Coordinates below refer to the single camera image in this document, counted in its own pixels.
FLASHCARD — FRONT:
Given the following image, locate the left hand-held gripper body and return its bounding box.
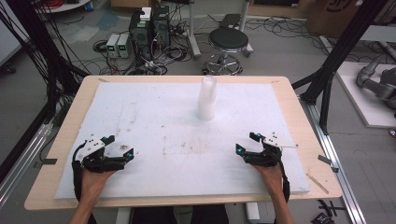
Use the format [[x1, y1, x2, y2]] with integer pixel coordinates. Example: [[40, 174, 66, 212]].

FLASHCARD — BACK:
[[80, 133, 126, 174]]

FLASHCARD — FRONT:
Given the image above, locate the person's left hand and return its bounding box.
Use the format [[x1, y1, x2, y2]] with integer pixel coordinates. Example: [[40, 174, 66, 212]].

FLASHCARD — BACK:
[[80, 167, 118, 201]]

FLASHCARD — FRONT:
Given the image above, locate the person's right hand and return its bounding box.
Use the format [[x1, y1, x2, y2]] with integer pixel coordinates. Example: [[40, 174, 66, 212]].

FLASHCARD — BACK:
[[251, 161, 285, 195]]

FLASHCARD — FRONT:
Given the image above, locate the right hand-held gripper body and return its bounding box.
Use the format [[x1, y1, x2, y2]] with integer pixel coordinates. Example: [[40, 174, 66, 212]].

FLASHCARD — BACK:
[[243, 132, 299, 168]]

